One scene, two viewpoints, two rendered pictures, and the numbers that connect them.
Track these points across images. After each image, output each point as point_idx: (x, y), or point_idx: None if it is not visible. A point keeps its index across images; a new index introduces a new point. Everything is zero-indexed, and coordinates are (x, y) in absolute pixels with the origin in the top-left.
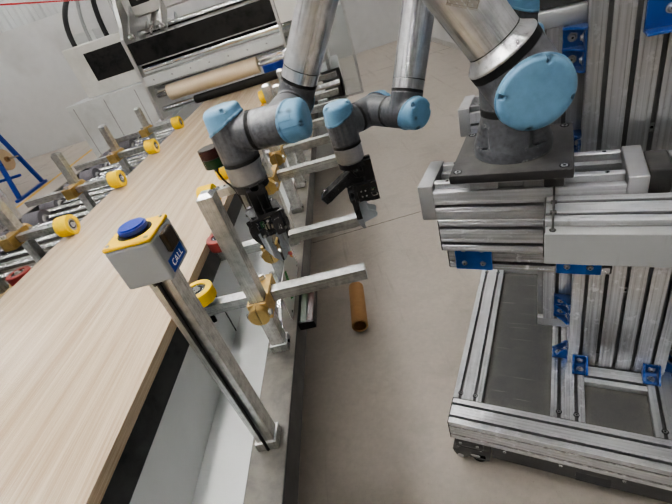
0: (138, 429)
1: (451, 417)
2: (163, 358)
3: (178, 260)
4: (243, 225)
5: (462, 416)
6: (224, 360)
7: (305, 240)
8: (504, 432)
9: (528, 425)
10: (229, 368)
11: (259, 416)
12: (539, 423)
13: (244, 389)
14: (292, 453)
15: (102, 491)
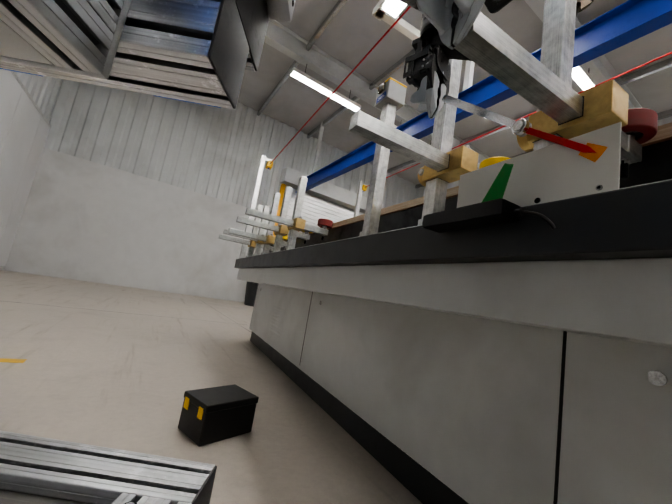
0: (417, 211)
1: (207, 469)
2: (453, 198)
3: (380, 99)
4: None
5: (182, 470)
6: (374, 160)
7: None
8: (108, 449)
9: (44, 456)
10: (373, 166)
11: (366, 208)
12: (14, 458)
13: (370, 185)
14: (352, 246)
15: (394, 209)
